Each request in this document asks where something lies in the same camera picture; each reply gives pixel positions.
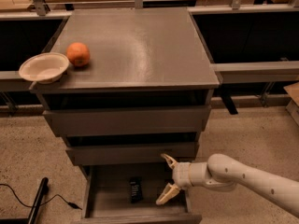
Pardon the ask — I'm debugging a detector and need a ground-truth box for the grey open bottom drawer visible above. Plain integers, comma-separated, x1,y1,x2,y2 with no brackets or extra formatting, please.
80,162,202,224

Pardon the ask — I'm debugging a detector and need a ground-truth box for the orange fruit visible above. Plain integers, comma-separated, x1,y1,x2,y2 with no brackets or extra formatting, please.
66,42,90,67

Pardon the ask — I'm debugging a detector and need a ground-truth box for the grey drawer cabinet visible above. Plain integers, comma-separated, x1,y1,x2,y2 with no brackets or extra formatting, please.
31,8,219,224

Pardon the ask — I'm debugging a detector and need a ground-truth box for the wooden board right edge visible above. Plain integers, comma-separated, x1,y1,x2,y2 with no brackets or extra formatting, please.
284,82,299,126

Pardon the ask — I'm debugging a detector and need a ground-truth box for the grey top drawer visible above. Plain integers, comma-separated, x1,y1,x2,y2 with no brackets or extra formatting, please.
43,105,210,136

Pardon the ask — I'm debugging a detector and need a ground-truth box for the grey middle drawer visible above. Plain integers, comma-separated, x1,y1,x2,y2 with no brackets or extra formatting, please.
66,142,199,166

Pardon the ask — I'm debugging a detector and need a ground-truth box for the black pole on floor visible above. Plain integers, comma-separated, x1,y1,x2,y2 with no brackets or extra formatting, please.
27,177,49,224

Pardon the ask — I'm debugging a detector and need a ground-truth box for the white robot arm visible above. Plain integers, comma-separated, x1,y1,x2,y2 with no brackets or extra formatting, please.
156,154,299,217

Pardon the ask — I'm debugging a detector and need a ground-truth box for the dark rxbar blueberry bar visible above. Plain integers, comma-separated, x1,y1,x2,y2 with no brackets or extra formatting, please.
129,177,143,203

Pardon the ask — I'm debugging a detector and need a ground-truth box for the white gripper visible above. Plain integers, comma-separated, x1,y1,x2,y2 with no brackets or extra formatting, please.
156,153,191,205

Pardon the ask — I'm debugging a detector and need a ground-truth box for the white paper bowl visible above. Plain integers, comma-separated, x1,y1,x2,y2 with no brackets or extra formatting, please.
19,52,69,84

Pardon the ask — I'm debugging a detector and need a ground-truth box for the black cable on floor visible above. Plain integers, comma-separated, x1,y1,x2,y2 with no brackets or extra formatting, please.
0,184,82,211

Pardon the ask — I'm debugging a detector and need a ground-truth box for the grey metal rail frame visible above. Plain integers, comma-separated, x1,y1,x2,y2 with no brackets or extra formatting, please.
0,0,299,116

